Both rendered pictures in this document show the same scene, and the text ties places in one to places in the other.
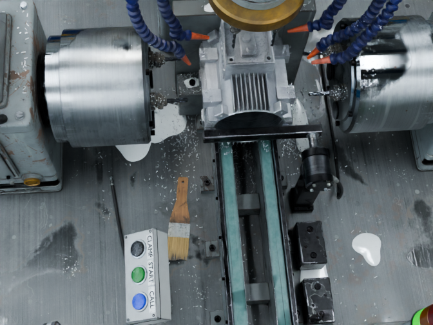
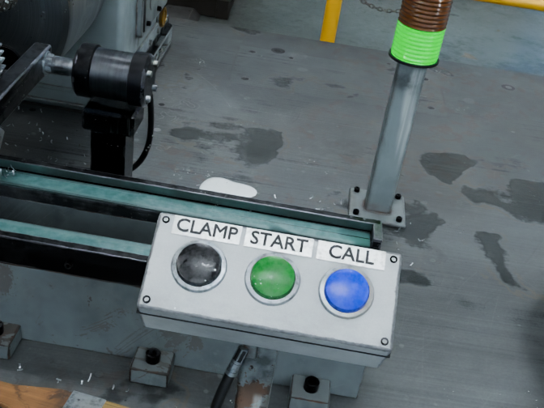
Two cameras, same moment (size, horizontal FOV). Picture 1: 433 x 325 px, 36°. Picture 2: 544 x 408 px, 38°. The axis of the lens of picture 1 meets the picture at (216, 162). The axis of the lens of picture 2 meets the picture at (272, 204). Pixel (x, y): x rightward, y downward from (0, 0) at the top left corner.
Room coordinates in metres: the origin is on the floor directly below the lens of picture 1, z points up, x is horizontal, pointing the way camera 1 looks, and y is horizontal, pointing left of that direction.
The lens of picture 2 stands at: (0.18, 0.54, 1.39)
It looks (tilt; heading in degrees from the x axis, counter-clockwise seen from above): 33 degrees down; 282
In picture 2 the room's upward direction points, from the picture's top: 9 degrees clockwise
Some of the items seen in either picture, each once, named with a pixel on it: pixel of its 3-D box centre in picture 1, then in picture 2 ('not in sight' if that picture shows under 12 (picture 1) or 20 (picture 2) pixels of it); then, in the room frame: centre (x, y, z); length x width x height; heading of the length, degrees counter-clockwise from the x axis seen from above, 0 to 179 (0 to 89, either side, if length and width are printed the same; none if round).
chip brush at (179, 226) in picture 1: (180, 218); (48, 407); (0.46, 0.07, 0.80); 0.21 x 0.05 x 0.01; 3
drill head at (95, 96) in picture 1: (80, 88); not in sight; (0.65, 0.31, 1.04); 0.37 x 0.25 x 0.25; 100
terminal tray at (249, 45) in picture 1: (246, 48); not in sight; (0.75, -0.04, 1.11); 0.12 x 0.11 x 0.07; 10
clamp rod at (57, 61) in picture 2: (314, 150); (77, 68); (0.58, -0.20, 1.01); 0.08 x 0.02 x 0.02; 10
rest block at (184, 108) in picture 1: (192, 93); not in sight; (0.76, 0.08, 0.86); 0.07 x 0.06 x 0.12; 100
